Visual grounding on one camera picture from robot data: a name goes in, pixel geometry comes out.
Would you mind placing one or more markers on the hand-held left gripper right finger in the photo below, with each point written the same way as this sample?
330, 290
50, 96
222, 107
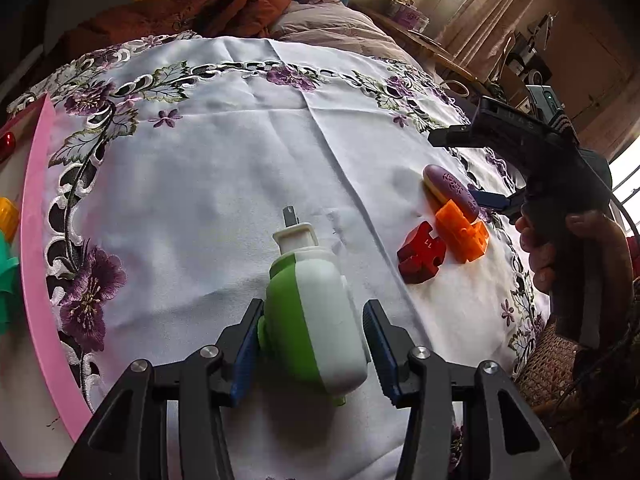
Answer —
380, 355

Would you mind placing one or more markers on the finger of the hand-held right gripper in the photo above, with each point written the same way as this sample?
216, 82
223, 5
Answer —
450, 137
492, 200

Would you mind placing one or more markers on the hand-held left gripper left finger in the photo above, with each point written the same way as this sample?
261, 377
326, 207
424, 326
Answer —
245, 355

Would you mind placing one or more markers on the purple oval case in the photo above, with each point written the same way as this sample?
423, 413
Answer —
450, 185

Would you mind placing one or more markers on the green white plastic bottle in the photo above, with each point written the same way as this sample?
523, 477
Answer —
320, 320

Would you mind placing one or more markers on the pink cardboard box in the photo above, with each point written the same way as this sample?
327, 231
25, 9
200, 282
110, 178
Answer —
32, 240

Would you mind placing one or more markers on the teal green plastic toy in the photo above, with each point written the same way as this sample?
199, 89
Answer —
6, 280

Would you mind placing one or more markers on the yellow toy piece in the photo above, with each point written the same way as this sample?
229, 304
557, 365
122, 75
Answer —
7, 215

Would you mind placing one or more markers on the person's right hand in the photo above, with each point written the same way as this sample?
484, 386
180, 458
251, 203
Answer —
540, 260

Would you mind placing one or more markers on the orange puzzle piece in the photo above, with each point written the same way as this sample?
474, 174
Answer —
460, 232

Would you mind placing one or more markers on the round wooden side table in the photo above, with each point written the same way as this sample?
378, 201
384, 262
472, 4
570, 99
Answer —
435, 52

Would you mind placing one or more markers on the red puzzle piece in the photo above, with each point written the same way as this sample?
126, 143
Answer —
420, 255

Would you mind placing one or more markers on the floral round tin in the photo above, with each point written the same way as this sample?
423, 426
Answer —
407, 15

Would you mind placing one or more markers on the wooden cabinet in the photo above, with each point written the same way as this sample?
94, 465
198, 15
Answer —
600, 35

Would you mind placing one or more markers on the beige curtain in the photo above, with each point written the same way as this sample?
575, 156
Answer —
500, 0

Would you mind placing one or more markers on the pink duvet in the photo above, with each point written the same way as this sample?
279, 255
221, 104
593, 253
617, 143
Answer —
340, 25

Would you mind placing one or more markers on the wicker basket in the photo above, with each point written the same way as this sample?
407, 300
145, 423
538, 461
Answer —
545, 370

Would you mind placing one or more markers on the white floral embroidered tablecloth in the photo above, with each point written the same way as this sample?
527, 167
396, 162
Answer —
225, 160

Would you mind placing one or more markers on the rust brown quilted jacket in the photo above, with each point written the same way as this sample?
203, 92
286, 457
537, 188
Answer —
225, 5

